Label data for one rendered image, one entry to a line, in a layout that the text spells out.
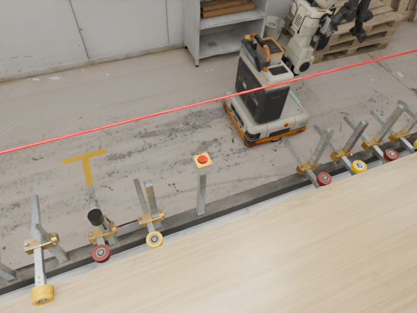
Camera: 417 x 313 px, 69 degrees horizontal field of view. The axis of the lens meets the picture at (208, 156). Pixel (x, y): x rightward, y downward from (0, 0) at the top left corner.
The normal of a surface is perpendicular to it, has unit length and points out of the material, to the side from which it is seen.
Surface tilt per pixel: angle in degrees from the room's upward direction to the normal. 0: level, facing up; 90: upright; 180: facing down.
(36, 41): 90
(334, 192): 0
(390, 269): 0
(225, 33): 0
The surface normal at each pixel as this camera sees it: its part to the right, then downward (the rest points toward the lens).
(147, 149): 0.04, -0.60
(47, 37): 0.37, 0.75
